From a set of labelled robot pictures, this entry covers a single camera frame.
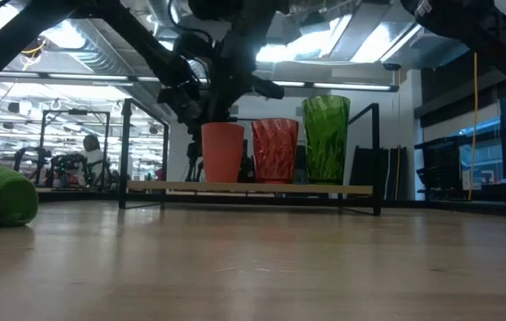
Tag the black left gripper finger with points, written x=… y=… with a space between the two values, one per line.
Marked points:
x=268 y=88

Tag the red faceted plastic tumbler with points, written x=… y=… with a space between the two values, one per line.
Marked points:
x=275 y=151

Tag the green faceted plastic tumbler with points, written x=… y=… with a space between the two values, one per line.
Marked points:
x=326 y=142

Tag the salmon plastic cup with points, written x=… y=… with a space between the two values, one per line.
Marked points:
x=222 y=153

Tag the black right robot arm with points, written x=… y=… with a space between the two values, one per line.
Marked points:
x=480 y=31

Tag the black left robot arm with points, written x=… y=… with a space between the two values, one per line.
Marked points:
x=145 y=53

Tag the black leaning panels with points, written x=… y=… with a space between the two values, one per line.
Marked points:
x=377 y=174

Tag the person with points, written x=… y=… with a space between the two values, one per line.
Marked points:
x=93 y=153

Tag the black background robot rig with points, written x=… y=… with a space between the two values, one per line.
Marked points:
x=74 y=165

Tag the black crate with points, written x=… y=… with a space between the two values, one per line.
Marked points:
x=442 y=169

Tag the black diagonal rig strut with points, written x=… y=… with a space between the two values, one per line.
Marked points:
x=7 y=40

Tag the wooden shelf with black frame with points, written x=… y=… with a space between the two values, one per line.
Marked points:
x=252 y=188

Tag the black table rig frame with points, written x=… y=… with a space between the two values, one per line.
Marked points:
x=458 y=206

